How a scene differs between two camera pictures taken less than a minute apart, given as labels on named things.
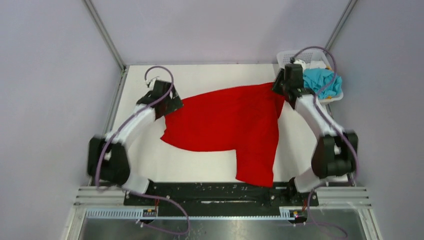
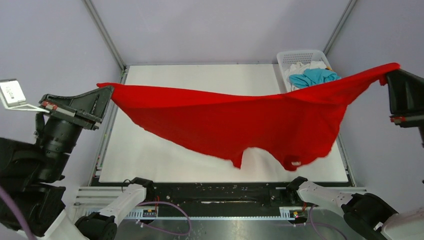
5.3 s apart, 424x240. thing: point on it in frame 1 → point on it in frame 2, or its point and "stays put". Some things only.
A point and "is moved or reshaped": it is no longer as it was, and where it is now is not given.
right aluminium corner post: x=340 y=24 stays put
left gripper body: x=172 y=104 → x=60 y=107
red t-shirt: x=245 y=120 is moved or reshaped
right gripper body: x=279 y=87 → x=407 y=117
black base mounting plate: x=217 y=199 stays put
